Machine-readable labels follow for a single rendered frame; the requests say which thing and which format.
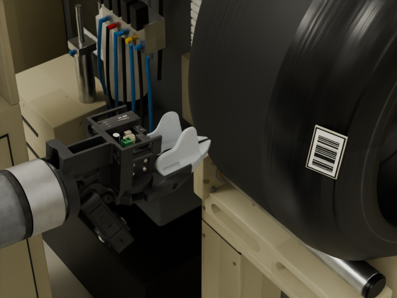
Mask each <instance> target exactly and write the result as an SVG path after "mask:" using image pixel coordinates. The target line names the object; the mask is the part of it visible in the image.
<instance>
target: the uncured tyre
mask: <svg viewBox="0 0 397 298"><path fill-rule="evenodd" d="M188 98H189V104H190V111H191V117H192V120H193V124H194V127H195V129H196V131H197V135H198V136H202V137H207V138H208V139H209V140H211V144H210V148H209V150H208V152H207V153H208V155H209V156H210V158H211V160H212V161H213V162H214V164H215V166H216V167H217V168H218V169H219V170H220V171H221V172H222V174H224V175H225V176H226V177H227V178H228V179H229V180H230V181H231V182H233V183H234V184H235V185H236V186H237V187H238V188H240V189H241V190H242V191H243V192H245V193H246V194H247V195H248V196H249V197H250V198H252V199H253V200H254V201H255V202H256V203H257V204H259V205H260V206H261V207H262V208H264V209H265V210H266V211H267V212H268V213H269V214H270V215H272V216H273V217H274V218H275V219H276V220H277V221H279V222H280V223H281V224H283V226H284V227H286V228H287V229H288V230H289V231H291V232H292V233H293V234H294V235H295V236H296V237H297V238H299V239H300V240H301V241H302V242H303V243H305V244H306V245H308V246H309V247H311V248H313V249H316V250H318V251H321V252H323V253H325V254H328V255H330V256H332V257H335V258H338V259H341V260H348V261H360V260H369V259H374V258H383V257H391V256H396V255H397V0H202V2H201V5H200V9H199V12H198V16H197V21H196V26H195V29H194V35H193V42H192V46H191V53H190V61H189V68H188ZM316 125H318V126H321V127H323V128H326V129H329V130H331V131H334V132H336V133H338V134H341V135H344V136H346V137H348V138H347V142H346V146H345V149H344V154H343V158H342V161H341V165H340V169H339V173H338V176H337V179H334V178H331V177H329V176H326V175H324V174H321V173H319V172H317V171H314V170H312V169H309V168H307V167H306V163H307V158H308V154H309V151H310V146H311V142H312V138H313V133H314V129H315V126H316Z"/></svg>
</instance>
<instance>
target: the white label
mask: <svg viewBox="0 0 397 298"><path fill-rule="evenodd" d="M347 138H348V137H346V136H344V135H341V134H338V133H336V132H334V131H331V130H329V129H326V128H323V127H321V126H318V125H316V126H315V129H314V133H313V138H312V142H311V146H310V151H309V154H308V158H307V163H306V167H307V168H309V169H312V170H314V171H317V172H319V173H321V174H324V175H326V176H329V177H331V178H334V179H337V176H338V173H339V169H340V165H341V161H342V158H343V154H344V149H345V146H346V142H347Z"/></svg>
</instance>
